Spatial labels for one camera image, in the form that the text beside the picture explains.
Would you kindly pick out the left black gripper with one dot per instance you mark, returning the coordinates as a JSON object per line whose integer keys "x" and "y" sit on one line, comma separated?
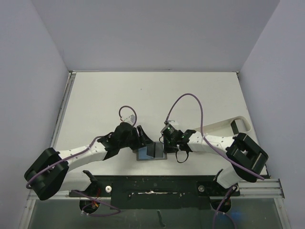
{"x": 142, "y": 140}

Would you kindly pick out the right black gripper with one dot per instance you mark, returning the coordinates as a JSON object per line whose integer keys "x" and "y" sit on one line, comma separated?
{"x": 165, "y": 140}

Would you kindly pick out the grey card holder wallet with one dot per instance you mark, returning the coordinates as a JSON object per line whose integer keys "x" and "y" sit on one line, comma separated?
{"x": 141, "y": 155}

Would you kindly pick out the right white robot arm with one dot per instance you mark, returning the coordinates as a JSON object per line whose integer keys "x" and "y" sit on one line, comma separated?
{"x": 246, "y": 157}

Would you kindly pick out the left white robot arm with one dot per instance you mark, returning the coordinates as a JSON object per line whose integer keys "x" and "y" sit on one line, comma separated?
{"x": 52, "y": 170}

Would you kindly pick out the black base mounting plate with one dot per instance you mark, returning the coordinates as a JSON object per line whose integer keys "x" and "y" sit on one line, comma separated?
{"x": 156, "y": 192}

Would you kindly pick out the white plastic tray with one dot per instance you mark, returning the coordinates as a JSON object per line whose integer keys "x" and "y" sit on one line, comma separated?
{"x": 223, "y": 128}

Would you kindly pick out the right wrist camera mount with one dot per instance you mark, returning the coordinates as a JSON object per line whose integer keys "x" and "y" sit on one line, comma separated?
{"x": 172, "y": 123}

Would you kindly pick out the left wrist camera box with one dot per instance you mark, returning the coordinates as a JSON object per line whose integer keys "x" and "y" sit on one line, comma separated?
{"x": 129, "y": 119}

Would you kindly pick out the aluminium rail frame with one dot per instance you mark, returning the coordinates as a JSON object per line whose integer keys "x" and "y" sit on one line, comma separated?
{"x": 95, "y": 103}

